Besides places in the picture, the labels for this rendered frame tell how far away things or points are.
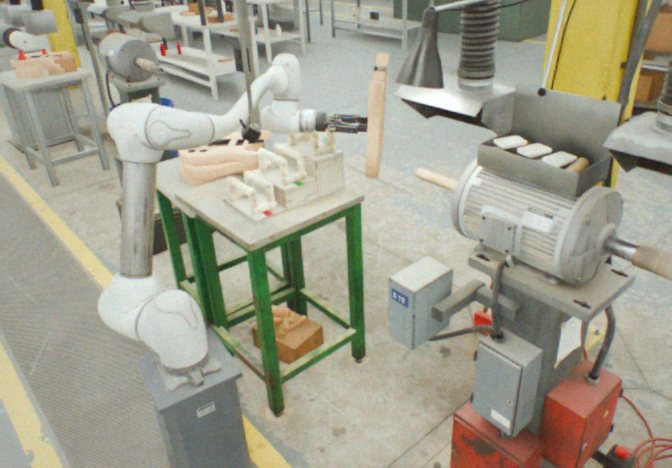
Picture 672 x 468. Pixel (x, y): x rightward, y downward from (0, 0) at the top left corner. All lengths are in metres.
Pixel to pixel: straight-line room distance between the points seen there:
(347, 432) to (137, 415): 0.97
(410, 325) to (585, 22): 1.38
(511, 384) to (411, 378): 1.25
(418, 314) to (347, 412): 1.23
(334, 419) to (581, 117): 1.72
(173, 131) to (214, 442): 1.04
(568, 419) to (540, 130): 0.78
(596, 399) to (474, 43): 1.02
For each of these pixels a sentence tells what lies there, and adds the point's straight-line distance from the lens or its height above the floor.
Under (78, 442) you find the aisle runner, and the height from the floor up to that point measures 0.00.
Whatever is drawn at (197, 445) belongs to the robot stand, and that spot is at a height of 0.47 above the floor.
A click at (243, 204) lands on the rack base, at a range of 2.36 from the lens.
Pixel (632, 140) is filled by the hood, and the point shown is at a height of 1.53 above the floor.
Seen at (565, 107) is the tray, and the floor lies 1.53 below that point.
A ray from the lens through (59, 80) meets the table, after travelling 5.27.
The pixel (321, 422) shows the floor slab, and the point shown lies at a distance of 2.66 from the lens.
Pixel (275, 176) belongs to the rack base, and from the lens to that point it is 2.39.
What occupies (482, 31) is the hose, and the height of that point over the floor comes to 1.69.
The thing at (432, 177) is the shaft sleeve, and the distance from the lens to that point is 1.76.
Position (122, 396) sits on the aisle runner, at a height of 0.00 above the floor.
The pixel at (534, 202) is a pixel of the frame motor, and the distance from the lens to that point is 1.48.
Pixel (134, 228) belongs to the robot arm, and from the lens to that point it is 1.87.
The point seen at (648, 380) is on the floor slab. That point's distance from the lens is 3.09.
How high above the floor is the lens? 1.99
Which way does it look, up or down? 28 degrees down
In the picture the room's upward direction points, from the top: 3 degrees counter-clockwise
